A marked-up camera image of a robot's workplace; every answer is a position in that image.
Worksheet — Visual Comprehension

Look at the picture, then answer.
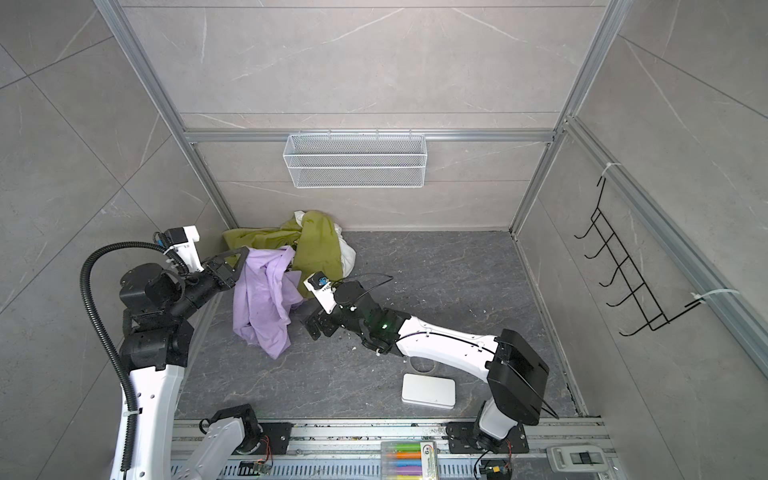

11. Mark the white device on rail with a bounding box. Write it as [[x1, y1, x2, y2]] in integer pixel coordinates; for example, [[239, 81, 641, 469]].
[[546, 444, 609, 474]]

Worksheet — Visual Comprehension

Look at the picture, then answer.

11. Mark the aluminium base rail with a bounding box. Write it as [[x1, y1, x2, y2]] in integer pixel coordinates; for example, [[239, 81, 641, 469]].
[[218, 417, 626, 479]]

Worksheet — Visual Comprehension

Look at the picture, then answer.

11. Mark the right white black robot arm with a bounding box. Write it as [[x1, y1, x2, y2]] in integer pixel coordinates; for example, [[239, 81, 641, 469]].
[[303, 272, 557, 452]]

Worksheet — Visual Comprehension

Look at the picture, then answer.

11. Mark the white rectangular box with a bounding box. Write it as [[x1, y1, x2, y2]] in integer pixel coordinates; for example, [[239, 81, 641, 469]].
[[401, 373, 456, 409]]

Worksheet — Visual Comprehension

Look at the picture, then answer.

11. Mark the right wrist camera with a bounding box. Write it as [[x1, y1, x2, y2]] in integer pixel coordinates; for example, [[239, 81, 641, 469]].
[[304, 271, 337, 315]]

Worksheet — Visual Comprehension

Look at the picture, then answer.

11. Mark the olive green cloth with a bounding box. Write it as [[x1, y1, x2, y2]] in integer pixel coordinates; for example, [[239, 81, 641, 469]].
[[222, 211, 347, 298]]

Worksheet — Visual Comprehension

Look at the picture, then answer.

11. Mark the purple cloth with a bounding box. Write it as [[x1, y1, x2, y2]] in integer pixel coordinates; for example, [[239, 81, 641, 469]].
[[233, 246, 304, 359]]

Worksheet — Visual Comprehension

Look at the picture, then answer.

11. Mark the marker pen case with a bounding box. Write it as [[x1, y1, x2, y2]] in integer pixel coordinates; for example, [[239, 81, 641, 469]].
[[380, 440, 439, 480]]

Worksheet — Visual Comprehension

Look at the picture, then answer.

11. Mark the black wire hook rack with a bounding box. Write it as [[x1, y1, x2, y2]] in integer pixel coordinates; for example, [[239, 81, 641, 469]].
[[573, 177, 705, 338]]

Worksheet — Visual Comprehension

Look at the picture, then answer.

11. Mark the white wire mesh basket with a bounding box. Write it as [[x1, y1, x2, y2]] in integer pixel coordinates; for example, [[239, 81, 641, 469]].
[[283, 133, 428, 189]]

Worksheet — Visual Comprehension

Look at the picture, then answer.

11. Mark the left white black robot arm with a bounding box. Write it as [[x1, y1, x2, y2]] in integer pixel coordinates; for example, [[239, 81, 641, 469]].
[[79, 241, 250, 479]]

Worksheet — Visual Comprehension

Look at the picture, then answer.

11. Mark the white cloth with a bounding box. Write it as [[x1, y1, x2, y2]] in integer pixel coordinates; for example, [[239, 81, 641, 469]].
[[293, 210, 356, 280]]

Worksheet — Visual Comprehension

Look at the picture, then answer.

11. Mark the clear tape roll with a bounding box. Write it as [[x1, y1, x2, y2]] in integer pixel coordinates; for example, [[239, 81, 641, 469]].
[[407, 357, 437, 375]]

